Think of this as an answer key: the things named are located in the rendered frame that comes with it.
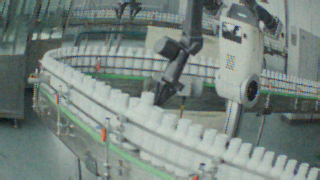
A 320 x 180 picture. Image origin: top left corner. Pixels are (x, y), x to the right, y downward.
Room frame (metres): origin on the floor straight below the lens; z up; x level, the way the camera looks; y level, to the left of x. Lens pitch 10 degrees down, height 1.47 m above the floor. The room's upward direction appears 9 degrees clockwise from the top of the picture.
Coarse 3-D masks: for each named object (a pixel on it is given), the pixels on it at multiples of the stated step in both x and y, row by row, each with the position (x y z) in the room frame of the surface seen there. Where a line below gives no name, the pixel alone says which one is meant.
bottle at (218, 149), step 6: (216, 138) 1.22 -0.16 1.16; (222, 138) 1.21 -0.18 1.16; (216, 144) 1.21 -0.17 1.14; (222, 144) 1.21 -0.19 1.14; (210, 150) 1.22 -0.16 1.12; (216, 150) 1.21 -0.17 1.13; (222, 150) 1.21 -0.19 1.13; (216, 156) 1.20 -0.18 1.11; (204, 162) 1.23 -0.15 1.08; (210, 162) 1.20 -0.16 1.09; (204, 168) 1.21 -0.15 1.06; (210, 174) 1.20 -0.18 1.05
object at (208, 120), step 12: (156, 36) 5.71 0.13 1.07; (168, 36) 5.53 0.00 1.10; (180, 36) 5.57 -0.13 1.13; (204, 36) 5.73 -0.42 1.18; (144, 48) 6.05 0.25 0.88; (204, 48) 5.68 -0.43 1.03; (216, 48) 5.74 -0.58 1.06; (192, 120) 5.67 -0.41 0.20; (204, 120) 5.73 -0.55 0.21; (216, 120) 5.79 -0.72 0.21; (204, 132) 5.75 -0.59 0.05
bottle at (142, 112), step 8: (144, 96) 1.49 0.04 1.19; (152, 96) 1.50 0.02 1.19; (144, 104) 1.49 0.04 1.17; (152, 104) 1.50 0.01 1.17; (136, 112) 1.49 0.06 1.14; (144, 112) 1.48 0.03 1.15; (136, 120) 1.48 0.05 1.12; (144, 120) 1.47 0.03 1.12; (136, 128) 1.48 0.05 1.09; (136, 136) 1.48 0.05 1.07
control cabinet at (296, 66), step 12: (288, 36) 7.34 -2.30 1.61; (300, 36) 6.93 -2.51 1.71; (312, 36) 7.09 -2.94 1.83; (288, 48) 7.34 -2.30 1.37; (300, 48) 6.93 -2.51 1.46; (312, 48) 7.09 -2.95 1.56; (288, 60) 7.32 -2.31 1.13; (300, 60) 6.94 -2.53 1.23; (312, 60) 7.10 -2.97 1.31; (288, 72) 7.28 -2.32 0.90; (300, 72) 6.95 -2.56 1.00; (312, 72) 7.11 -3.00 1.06; (288, 120) 6.98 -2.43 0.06; (300, 120) 7.05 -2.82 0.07
